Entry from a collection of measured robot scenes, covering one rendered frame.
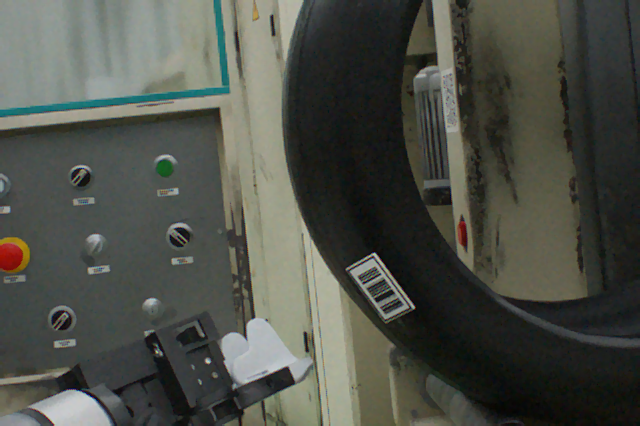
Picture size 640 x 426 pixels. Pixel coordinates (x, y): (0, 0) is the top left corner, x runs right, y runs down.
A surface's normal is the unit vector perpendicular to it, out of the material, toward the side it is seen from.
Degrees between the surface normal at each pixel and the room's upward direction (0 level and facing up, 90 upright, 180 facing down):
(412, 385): 90
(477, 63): 90
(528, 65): 90
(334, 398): 90
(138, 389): 69
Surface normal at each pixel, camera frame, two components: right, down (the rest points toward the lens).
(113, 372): 0.59, -0.39
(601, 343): 0.04, 0.22
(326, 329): 0.31, 0.02
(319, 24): -0.67, -0.14
